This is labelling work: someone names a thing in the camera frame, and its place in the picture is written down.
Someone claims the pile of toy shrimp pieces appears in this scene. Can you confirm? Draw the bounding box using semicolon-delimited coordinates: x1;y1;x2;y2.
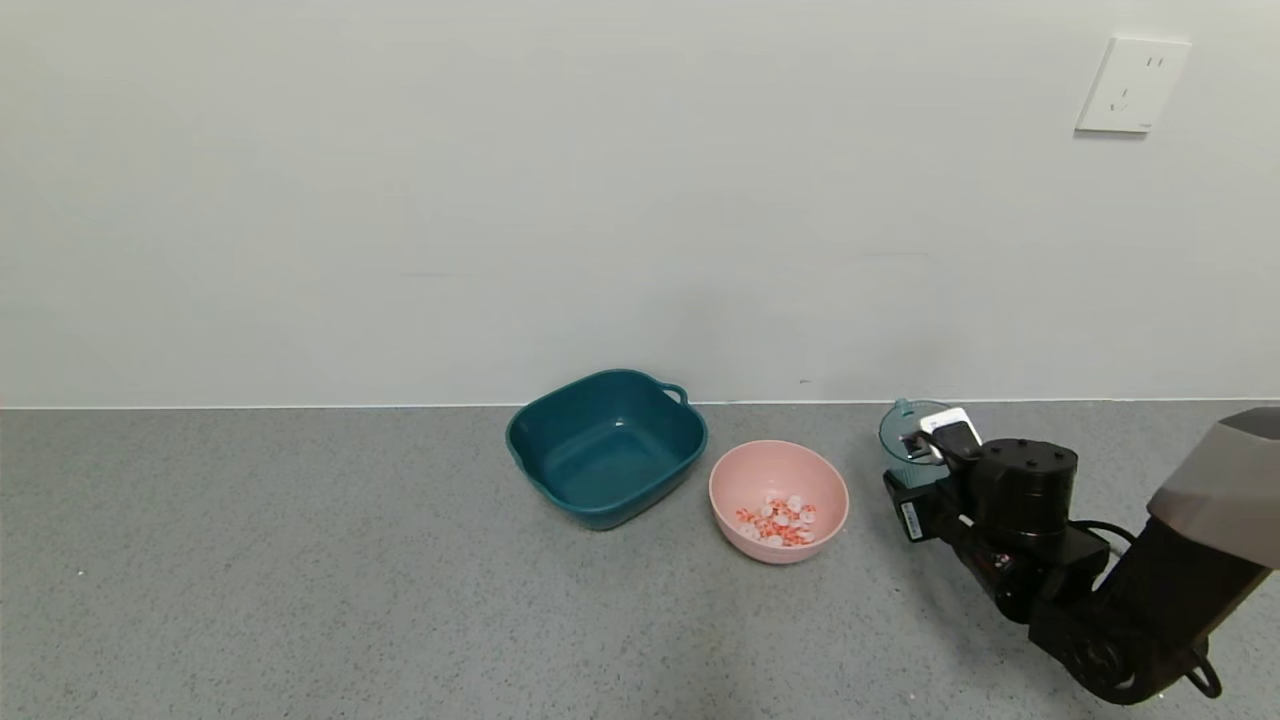
736;492;819;548

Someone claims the translucent blue ribbed cup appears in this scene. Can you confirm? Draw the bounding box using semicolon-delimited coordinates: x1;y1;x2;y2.
878;398;956;491

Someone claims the pink bowl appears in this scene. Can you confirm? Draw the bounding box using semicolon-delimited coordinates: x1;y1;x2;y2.
708;440;850;565

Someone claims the teal plastic basin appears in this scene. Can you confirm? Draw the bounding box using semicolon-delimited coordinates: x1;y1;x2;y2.
505;369;710;531

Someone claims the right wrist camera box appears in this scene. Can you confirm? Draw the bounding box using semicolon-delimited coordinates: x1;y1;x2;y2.
900;407;983;463

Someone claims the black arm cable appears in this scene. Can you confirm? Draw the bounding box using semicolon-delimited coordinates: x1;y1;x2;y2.
1070;518;1138;547

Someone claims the white wall socket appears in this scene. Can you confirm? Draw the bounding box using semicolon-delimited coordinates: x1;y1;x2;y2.
1075;36;1192;135

